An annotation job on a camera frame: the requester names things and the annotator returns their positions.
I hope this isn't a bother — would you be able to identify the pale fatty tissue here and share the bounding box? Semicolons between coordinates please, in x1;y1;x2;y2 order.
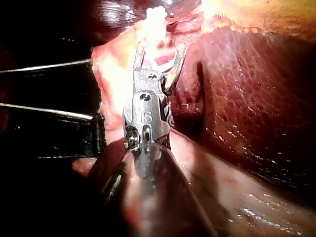
90;13;205;140

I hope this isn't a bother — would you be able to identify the black metal frame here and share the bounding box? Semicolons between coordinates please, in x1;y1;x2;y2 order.
34;114;107;159

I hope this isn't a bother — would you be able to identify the gallbladder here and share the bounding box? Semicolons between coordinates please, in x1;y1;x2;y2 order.
201;0;316;34

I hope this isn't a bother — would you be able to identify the dark red liver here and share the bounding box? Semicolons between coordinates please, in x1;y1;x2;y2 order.
71;0;316;237

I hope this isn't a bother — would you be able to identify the right arm instrument jaw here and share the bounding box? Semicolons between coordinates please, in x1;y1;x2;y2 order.
132;40;147;76
161;43;188;91

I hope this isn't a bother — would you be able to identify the thin steel wire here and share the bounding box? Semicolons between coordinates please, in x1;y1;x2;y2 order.
0;58;92;74
0;102;94;121

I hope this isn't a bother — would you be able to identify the right arm instrument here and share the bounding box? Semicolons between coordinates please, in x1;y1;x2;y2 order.
122;71;171;152

